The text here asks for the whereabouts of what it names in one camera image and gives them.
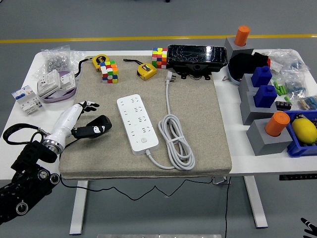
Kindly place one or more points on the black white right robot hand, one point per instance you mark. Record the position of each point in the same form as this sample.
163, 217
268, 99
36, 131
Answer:
312, 228

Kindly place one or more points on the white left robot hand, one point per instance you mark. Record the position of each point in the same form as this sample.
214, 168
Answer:
64, 121

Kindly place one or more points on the black plug adapter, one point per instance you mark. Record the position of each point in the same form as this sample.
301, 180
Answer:
101, 121

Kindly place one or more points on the white power strip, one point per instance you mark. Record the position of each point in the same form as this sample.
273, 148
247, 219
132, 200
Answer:
138, 124

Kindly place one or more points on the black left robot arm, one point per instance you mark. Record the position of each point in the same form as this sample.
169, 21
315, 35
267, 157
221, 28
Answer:
27, 153

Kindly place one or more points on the lilac tape roll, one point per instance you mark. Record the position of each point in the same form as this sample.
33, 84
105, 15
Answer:
59, 98

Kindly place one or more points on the white blue circuit breaker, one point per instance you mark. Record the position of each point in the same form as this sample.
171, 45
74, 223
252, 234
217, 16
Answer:
26, 96

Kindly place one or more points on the black table control panel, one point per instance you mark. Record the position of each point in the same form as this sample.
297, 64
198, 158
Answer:
297, 177

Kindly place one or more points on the clear bag of metal nuts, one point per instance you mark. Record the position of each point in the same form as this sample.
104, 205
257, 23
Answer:
55, 62

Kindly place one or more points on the white table leg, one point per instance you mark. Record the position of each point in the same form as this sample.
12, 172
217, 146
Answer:
79, 208
256, 203

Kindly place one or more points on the colourful puzzle cube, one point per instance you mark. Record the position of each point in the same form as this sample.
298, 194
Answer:
109, 72
159, 58

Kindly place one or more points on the round yellow tape measure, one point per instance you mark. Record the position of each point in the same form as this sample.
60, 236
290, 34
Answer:
97, 60

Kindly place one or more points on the blue plastic bin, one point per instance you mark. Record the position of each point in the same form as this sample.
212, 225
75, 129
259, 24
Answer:
296, 148

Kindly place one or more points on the grey block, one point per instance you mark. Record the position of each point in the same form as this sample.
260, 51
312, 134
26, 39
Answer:
245, 85
267, 146
231, 47
250, 114

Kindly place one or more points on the square yellow tape measure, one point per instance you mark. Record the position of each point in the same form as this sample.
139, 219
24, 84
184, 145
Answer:
147, 72

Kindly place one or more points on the yellow lemon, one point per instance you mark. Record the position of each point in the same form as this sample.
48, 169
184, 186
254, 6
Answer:
304, 130

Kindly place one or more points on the orange cylinder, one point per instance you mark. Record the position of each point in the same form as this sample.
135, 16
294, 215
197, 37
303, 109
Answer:
277, 124
242, 36

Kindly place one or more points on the small black white toy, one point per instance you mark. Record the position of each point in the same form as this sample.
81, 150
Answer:
299, 116

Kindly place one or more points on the clear bag of resistors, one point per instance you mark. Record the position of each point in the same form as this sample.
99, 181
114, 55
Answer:
308, 102

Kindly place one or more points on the black component strip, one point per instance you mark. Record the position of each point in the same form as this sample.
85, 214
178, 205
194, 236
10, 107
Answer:
283, 105

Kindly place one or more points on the grey-brown mat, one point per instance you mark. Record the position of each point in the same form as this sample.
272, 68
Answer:
198, 111

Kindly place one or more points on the blue block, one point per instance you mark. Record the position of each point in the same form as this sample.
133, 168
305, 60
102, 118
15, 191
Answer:
265, 96
261, 77

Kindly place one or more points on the green plastic pegs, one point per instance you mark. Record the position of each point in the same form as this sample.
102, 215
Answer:
280, 89

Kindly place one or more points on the clear bag of blue parts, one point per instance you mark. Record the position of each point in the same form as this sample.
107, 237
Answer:
287, 60
294, 85

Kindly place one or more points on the black device cracked glossy top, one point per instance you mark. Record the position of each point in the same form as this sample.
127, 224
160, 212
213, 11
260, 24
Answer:
195, 55

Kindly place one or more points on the white blue dish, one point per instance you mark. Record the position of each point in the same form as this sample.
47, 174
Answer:
232, 78

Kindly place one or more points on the black cloth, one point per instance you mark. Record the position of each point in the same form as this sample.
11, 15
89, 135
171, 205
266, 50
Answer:
241, 65

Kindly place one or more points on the white wall socket panel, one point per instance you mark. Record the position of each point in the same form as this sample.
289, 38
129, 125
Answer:
48, 83
67, 80

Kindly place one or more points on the small metal bracket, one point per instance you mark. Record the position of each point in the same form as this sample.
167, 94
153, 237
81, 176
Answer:
225, 78

